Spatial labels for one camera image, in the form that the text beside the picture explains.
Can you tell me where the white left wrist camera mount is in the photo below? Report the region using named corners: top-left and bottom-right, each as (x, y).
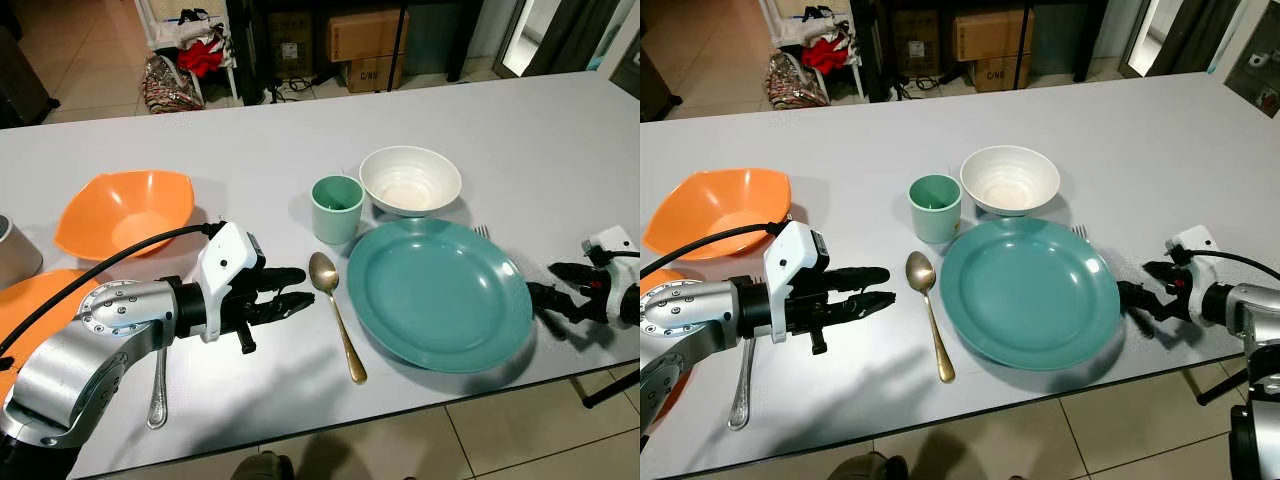
top-left (762, 220), bottom-right (830, 344)
top-left (194, 221), bottom-right (264, 344)

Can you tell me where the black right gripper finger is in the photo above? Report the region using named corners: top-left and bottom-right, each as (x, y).
top-left (547, 261), bottom-right (600, 290)
top-left (526, 282), bottom-right (587, 337)
top-left (1142, 259), bottom-right (1190, 290)
top-left (1117, 281), bottom-right (1174, 337)

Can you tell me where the gold metal spoon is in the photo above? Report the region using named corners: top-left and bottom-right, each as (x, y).
top-left (308, 251), bottom-right (368, 386)
top-left (905, 251), bottom-right (957, 385)

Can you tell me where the black dining table leg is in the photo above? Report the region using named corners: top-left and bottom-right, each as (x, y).
top-left (582, 364), bottom-right (641, 410)
top-left (1196, 367), bottom-right (1252, 407)

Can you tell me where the silver metal spoon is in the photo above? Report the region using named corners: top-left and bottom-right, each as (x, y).
top-left (727, 335), bottom-right (757, 433)
top-left (147, 344), bottom-right (172, 432)

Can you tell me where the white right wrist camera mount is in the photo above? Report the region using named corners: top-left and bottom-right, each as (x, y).
top-left (1164, 225), bottom-right (1224, 268)
top-left (582, 226), bottom-right (641, 273)

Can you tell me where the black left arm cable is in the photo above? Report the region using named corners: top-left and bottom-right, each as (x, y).
top-left (0, 221), bottom-right (227, 361)
top-left (640, 221), bottom-right (793, 283)

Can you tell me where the patterned shopping bag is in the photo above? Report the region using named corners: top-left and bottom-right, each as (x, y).
top-left (143, 53), bottom-right (207, 114)
top-left (766, 52), bottom-right (831, 111)

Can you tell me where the orange plastic bowl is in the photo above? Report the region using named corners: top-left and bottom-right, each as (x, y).
top-left (643, 168), bottom-right (793, 262)
top-left (54, 170), bottom-right (196, 262)

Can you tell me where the large brown cardboard box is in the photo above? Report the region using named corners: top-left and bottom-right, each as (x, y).
top-left (951, 9), bottom-right (1035, 64)
top-left (327, 9), bottom-right (410, 64)

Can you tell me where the dark robot foot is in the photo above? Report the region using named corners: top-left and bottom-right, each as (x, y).
top-left (231, 451), bottom-right (297, 480)
top-left (827, 451), bottom-right (907, 480)

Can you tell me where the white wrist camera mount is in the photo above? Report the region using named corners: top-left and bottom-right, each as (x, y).
top-left (1164, 225), bottom-right (1224, 268)
top-left (762, 220), bottom-right (830, 344)
top-left (194, 221), bottom-right (264, 344)
top-left (582, 226), bottom-right (641, 273)

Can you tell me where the white ceramic bowl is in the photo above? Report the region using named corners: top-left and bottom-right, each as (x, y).
top-left (960, 145), bottom-right (1061, 217)
top-left (359, 146), bottom-right (463, 218)

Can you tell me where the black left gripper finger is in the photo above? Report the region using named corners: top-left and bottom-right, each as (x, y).
top-left (827, 290), bottom-right (898, 324)
top-left (261, 266), bottom-right (309, 294)
top-left (831, 265), bottom-right (892, 294)
top-left (257, 291), bottom-right (315, 324)

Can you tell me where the small lettered cardboard box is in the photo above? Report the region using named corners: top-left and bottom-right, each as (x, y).
top-left (344, 55), bottom-right (407, 94)
top-left (969, 55), bottom-right (1032, 94)

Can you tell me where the grey metal cup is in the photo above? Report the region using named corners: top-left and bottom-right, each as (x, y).
top-left (0, 213), bottom-right (45, 292)

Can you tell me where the dark labelled cardboard box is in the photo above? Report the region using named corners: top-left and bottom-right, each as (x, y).
top-left (267, 11), bottom-right (317, 77)
top-left (892, 10), bottom-right (942, 73)

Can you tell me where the red cloth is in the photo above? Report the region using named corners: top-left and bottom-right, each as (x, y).
top-left (179, 34), bottom-right (227, 79)
top-left (802, 33), bottom-right (852, 77)

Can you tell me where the teal round dinner plate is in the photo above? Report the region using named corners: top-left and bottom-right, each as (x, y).
top-left (938, 217), bottom-right (1122, 372)
top-left (346, 218), bottom-right (534, 374)

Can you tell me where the pale green cup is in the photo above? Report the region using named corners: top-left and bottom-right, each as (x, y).
top-left (908, 174), bottom-right (963, 245)
top-left (311, 175), bottom-right (365, 246)

